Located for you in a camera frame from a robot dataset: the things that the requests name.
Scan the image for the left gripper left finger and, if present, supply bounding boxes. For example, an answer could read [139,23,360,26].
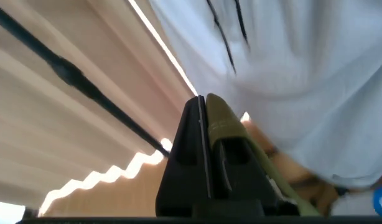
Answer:
[156,95,212,218]

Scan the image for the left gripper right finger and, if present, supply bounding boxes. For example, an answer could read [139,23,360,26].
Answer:
[211,138,300,217]

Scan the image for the green garment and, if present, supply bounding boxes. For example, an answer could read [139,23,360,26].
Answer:
[205,93,321,217]

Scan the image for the pale grey shorts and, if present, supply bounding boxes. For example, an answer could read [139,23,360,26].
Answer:
[149,0,382,190]

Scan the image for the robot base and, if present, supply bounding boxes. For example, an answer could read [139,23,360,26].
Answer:
[330,183,382,217]

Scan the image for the window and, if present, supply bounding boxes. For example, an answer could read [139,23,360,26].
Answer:
[0,200,39,224]

